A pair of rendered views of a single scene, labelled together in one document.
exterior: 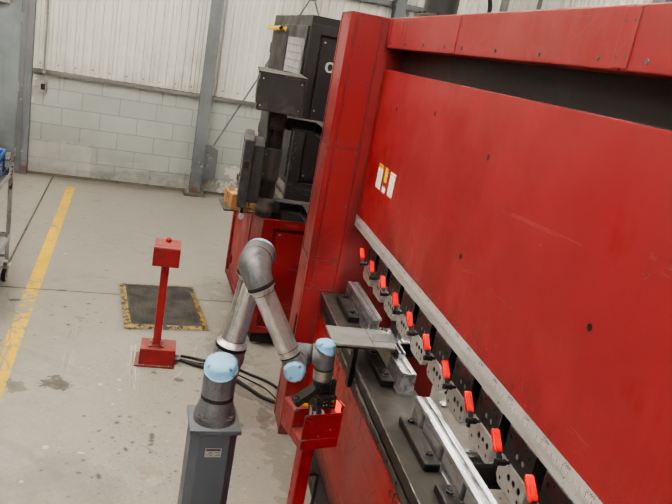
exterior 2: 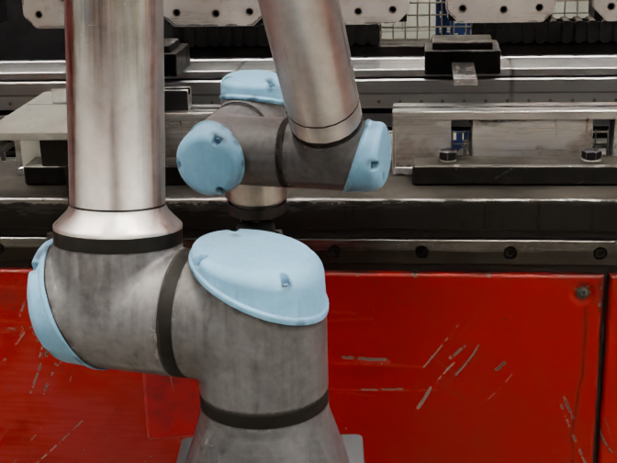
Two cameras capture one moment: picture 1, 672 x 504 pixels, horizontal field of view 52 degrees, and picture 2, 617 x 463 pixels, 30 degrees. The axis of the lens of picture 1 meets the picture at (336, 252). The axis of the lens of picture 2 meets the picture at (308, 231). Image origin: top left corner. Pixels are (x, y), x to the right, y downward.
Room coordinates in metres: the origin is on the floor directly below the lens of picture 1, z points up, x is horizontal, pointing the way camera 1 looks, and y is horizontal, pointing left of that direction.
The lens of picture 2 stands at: (1.86, 1.19, 1.33)
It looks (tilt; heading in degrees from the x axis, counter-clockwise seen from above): 18 degrees down; 290
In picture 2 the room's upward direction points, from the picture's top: 2 degrees counter-clockwise
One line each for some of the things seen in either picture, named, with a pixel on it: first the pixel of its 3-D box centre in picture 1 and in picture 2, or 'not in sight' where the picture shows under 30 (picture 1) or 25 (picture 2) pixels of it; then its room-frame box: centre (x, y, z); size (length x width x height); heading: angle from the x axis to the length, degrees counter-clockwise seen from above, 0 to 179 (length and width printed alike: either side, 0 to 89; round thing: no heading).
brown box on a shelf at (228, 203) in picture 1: (241, 198); not in sight; (4.63, 0.70, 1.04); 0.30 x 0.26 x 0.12; 18
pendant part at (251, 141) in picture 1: (251, 167); not in sight; (3.76, 0.54, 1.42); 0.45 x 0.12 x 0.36; 10
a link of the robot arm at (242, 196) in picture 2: (322, 373); (253, 184); (2.37, -0.03, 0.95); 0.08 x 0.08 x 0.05
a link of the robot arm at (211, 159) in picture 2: (297, 354); (237, 150); (2.34, 0.07, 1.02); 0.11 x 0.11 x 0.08; 2
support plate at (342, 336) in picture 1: (360, 337); (78, 113); (2.68, -0.16, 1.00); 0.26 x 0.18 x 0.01; 104
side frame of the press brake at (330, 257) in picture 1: (383, 243); not in sight; (3.70, -0.25, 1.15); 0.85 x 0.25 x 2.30; 104
